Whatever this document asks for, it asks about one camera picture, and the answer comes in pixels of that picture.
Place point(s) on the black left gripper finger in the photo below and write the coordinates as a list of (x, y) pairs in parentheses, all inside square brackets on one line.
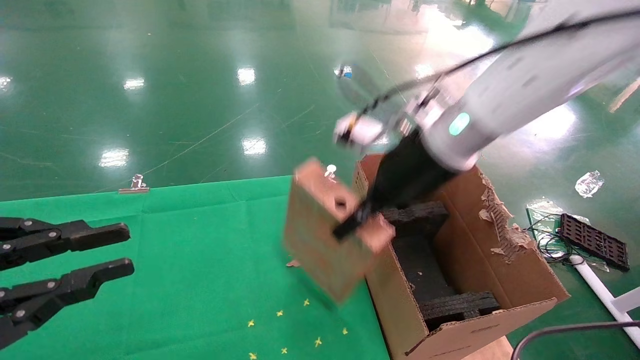
[(75, 285), (75, 235)]

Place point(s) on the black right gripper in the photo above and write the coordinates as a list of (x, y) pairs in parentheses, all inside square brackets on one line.
[(410, 175)]

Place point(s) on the small brown cardboard box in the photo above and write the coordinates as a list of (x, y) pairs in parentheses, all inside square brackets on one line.
[(320, 240)]

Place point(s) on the small cardboard scrap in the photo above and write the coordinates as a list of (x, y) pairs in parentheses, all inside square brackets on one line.
[(293, 263)]

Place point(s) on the large open cardboard carton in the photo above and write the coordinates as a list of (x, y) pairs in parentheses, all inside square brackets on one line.
[(525, 280)]

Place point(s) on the metal binder clip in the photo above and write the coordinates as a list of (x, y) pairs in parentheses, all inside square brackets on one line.
[(330, 171), (135, 186)]

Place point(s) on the notched black foam block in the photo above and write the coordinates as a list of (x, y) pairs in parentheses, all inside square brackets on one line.
[(425, 217)]

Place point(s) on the black foam base sheet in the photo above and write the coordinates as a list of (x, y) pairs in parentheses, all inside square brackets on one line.
[(420, 270)]

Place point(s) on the green table cloth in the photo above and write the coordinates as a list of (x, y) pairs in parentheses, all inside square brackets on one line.
[(175, 270)]

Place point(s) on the ribbed black foam block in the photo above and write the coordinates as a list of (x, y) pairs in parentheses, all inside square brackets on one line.
[(460, 307)]

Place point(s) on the small blue floor object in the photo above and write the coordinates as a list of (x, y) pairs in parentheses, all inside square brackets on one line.
[(348, 75)]

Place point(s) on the clear plastic bag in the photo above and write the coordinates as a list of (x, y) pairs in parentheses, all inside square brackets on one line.
[(542, 207)]

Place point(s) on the crumpled clear plastic wrapper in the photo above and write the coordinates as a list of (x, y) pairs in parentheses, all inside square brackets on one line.
[(589, 184)]

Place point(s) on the black plastic grid tray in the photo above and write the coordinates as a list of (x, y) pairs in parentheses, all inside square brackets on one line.
[(595, 242)]

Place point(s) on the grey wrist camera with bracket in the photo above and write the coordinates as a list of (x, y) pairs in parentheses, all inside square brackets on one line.
[(365, 130)]

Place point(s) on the white pipe frame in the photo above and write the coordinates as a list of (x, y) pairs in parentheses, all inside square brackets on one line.
[(600, 290)]

